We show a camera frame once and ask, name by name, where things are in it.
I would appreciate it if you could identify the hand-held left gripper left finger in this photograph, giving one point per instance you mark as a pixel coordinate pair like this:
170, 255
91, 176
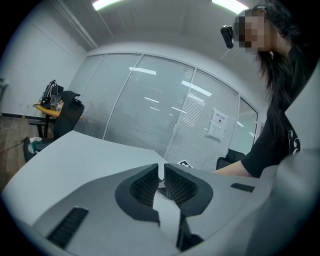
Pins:
100, 212

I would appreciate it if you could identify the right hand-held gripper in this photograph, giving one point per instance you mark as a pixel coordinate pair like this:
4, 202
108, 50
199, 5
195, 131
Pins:
185, 164

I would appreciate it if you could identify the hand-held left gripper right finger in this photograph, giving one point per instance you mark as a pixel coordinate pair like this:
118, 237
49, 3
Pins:
225, 197

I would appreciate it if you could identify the person's right forearm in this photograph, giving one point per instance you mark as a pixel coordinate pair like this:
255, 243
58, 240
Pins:
230, 171

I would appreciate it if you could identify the black mesh high-back office chair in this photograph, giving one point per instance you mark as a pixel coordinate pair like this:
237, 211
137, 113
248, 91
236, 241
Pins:
230, 157

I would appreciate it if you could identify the paper notices on glass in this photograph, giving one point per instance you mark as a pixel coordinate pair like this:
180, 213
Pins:
217, 123

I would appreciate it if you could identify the white table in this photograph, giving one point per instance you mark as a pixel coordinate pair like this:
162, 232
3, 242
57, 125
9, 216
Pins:
75, 155

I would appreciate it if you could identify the person's black shirt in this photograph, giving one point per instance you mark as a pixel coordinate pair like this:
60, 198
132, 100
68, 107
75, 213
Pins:
270, 150

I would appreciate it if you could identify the green white packet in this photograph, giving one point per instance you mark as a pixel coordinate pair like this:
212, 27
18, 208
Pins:
33, 146

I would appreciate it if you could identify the yellow round side table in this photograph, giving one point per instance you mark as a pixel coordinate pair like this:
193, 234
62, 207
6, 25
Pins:
48, 111

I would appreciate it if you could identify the small patterned box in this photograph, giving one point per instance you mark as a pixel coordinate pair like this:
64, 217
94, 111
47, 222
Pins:
58, 105

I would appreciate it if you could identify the black backpack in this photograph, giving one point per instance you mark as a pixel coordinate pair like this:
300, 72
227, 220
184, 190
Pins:
50, 93

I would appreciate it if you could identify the person's head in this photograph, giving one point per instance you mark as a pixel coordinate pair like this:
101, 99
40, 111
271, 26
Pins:
252, 30

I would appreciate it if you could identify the ceiling light panel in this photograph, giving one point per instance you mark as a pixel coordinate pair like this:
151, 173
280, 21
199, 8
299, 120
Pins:
230, 3
105, 3

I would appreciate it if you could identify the black head-worn camera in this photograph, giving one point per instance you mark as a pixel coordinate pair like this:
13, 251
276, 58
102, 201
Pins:
228, 36

